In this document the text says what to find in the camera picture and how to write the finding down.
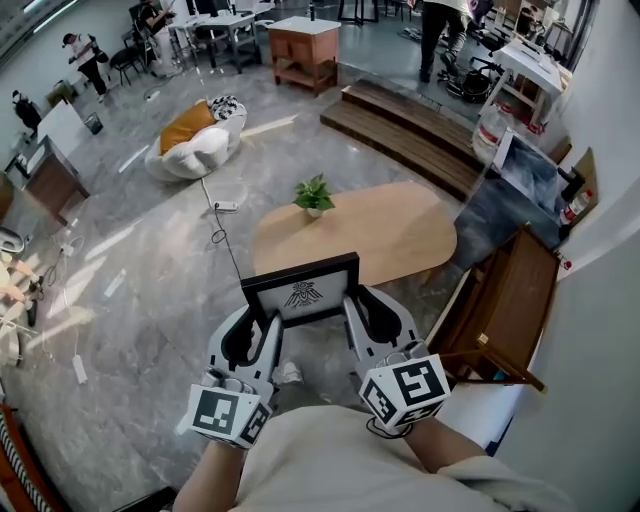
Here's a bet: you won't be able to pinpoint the person's white shoe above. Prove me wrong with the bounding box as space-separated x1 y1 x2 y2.
277 360 304 386

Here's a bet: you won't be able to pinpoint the person's left forearm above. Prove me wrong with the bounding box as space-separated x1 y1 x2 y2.
172 439 252 512

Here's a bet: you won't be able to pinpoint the black and white patterned cushion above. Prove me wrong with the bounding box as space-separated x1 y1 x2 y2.
207 94 242 121

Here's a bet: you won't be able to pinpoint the white beanbag sofa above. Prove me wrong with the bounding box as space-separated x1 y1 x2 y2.
144 97 249 182

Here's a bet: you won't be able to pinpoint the black floor cable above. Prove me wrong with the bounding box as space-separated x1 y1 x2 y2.
210 208 246 281

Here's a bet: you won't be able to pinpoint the grey marble pattern panel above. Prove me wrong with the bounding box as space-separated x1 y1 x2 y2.
492 127 567 217

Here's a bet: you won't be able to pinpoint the dark wooden cabinet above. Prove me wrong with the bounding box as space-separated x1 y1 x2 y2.
3 134 92 227

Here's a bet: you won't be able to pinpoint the black framed picture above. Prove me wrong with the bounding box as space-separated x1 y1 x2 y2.
240 252 361 330

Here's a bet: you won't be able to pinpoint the green potted plant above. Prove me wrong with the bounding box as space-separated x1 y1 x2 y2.
292 173 336 219

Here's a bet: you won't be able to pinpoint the oval wooden table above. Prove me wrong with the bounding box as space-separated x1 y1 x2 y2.
252 180 459 289

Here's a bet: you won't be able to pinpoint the brown wooden cabinet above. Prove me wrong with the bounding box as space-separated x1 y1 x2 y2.
427 224 561 396

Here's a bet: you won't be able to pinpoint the orange chair with striped trim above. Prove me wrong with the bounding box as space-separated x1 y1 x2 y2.
0 403 64 512

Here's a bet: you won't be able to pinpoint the wooden side table white top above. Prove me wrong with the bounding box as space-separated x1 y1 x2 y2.
268 15 342 97

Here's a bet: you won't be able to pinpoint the orange cushion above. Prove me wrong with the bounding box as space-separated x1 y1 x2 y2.
158 99 216 156

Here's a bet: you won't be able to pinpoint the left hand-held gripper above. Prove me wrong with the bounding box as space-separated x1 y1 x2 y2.
187 305 286 449

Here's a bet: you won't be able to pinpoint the person's beige shirt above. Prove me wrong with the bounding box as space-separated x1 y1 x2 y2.
233 404 579 512

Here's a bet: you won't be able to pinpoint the pack of plastic water bottles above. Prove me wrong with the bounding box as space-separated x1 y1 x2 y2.
472 103 507 162

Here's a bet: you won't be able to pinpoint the dark wooden steps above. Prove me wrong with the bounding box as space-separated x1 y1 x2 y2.
319 79 501 202

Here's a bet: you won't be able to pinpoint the person's right forearm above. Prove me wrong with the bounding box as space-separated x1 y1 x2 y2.
404 417 489 474

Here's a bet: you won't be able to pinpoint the black chair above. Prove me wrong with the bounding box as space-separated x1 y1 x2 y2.
108 47 142 86

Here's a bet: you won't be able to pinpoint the grey office desk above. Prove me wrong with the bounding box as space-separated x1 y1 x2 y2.
168 10 262 76

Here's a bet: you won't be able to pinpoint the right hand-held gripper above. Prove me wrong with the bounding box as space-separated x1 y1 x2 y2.
343 285 451 436

